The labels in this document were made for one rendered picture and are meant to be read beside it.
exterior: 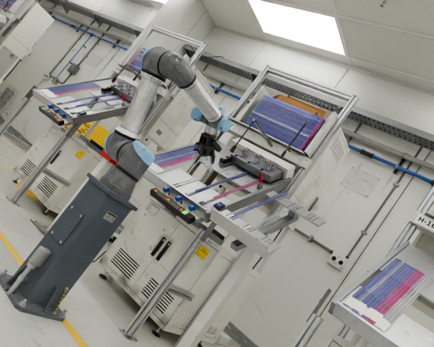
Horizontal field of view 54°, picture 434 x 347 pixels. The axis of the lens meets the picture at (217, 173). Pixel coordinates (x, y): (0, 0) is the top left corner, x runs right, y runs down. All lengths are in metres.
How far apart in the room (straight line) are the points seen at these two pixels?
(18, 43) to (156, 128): 3.25
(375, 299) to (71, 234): 1.27
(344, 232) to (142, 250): 2.00
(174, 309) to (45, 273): 0.93
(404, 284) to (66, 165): 2.56
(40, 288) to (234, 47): 4.52
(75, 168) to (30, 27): 3.39
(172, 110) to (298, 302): 2.02
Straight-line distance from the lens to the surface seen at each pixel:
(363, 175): 4.21
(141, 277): 2.67
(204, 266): 2.46
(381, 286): 2.03
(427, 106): 4.53
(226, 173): 2.60
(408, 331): 1.90
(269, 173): 2.56
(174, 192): 2.35
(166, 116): 3.71
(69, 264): 1.82
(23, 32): 6.50
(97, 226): 1.78
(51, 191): 3.52
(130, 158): 1.79
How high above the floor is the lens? 0.65
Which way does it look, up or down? 7 degrees up
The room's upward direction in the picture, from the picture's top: 37 degrees clockwise
